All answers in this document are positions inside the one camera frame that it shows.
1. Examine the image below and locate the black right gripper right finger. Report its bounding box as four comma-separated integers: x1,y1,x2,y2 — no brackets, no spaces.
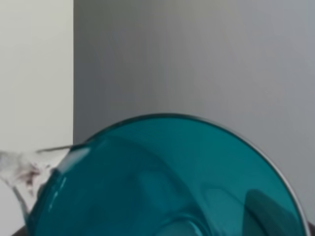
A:
308,222,315,236

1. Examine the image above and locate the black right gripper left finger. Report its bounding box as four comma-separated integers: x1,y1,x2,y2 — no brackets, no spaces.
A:
11,225,29,236

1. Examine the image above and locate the teal translucent plastic cup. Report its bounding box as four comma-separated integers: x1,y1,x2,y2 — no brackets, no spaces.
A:
26,114,311,236

